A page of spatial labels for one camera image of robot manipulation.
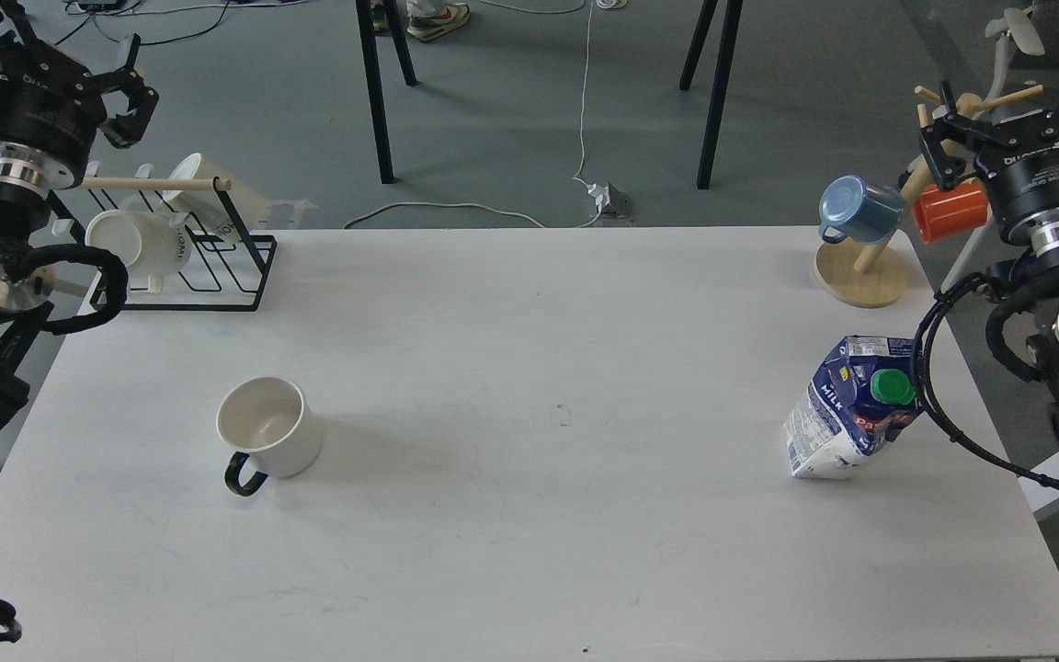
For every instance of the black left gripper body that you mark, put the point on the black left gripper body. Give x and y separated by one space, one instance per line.
44 104

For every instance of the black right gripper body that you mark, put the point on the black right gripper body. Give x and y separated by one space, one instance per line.
1020 174

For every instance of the blue white milk carton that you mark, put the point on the blue white milk carton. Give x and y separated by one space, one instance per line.
858 402

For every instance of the white mug black handle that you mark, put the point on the white mug black handle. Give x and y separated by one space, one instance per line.
272 431

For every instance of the orange mug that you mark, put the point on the orange mug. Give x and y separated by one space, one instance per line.
944 214

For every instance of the grey office chair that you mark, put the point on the grey office chair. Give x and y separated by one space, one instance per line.
1015 32

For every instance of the white mug lying front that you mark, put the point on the white mug lying front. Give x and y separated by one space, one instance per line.
151 245

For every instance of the blue mug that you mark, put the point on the blue mug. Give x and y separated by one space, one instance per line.
852 208

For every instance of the white mug hanging rear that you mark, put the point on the white mug hanging rear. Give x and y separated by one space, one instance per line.
206 204

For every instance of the wooden mug tree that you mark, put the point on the wooden mug tree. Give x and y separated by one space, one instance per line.
873 275

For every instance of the black table leg right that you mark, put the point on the black table leg right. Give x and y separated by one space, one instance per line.
723 68

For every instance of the black table leg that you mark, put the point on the black table leg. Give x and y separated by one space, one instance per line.
723 68
369 51

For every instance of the black table leg left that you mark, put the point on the black table leg left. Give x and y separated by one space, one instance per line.
369 51

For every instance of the white sneaker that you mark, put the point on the white sneaker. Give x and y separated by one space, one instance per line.
430 20

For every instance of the white power plug adapter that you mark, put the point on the white power plug adapter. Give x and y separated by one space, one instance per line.
610 203

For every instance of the black wire mug rack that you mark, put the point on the black wire mug rack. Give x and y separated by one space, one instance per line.
220 277

